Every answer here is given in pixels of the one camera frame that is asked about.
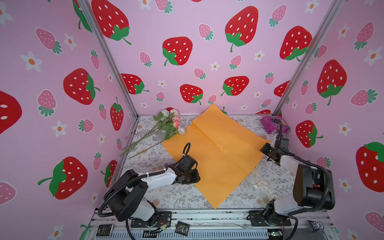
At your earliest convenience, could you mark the orange wrapping paper sheet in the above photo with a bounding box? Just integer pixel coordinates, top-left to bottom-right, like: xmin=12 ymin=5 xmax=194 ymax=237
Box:
xmin=162 ymin=105 xmax=267 ymax=209

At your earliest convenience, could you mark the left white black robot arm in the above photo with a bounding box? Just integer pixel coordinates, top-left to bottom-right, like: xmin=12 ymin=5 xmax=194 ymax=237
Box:
xmin=98 ymin=154 xmax=201 ymax=227

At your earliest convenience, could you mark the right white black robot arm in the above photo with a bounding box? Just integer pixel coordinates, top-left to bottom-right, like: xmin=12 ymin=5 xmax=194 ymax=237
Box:
xmin=261 ymin=136 xmax=336 ymax=225

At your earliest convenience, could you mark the purple snack packet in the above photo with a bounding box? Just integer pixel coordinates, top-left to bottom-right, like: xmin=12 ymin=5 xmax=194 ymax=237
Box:
xmin=261 ymin=116 xmax=291 ymax=134

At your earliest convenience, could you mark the white ribbon strip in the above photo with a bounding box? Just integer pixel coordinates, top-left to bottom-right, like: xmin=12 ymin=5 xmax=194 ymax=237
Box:
xmin=251 ymin=171 xmax=277 ymax=201

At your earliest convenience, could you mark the black tag middle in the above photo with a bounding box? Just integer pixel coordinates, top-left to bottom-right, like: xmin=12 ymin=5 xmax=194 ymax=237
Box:
xmin=175 ymin=221 xmax=191 ymax=237

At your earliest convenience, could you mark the black tag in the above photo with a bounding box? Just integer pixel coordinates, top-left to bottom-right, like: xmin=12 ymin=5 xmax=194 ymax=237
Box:
xmin=175 ymin=221 xmax=191 ymax=237
xmin=96 ymin=225 xmax=114 ymax=237

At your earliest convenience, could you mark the white rose at back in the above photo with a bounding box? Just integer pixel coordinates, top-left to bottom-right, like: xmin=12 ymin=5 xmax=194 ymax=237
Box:
xmin=151 ymin=109 xmax=171 ymax=133

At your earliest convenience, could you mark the black tag left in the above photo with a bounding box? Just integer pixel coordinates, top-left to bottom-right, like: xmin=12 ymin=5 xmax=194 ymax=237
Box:
xmin=96 ymin=225 xmax=114 ymax=237

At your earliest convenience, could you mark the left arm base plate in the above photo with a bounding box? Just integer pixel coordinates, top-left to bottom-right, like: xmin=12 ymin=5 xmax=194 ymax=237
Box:
xmin=130 ymin=212 xmax=172 ymax=228

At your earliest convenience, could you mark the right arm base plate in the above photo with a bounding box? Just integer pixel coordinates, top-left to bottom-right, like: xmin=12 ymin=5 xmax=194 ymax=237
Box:
xmin=246 ymin=210 xmax=292 ymax=227

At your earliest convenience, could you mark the aluminium front rail frame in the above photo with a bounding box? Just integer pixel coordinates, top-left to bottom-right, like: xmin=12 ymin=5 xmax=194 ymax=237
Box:
xmin=85 ymin=209 xmax=341 ymax=240

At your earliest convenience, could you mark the right aluminium corner post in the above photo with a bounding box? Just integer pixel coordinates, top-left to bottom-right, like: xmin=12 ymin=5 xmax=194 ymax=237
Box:
xmin=272 ymin=0 xmax=346 ymax=116

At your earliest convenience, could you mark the aluminium corner post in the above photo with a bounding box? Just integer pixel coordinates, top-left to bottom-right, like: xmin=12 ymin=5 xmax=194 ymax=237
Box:
xmin=272 ymin=0 xmax=346 ymax=116
xmin=79 ymin=0 xmax=139 ymax=120

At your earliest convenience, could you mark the left aluminium corner post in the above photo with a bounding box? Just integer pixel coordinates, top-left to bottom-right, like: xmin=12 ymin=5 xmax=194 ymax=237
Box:
xmin=79 ymin=0 xmax=139 ymax=120

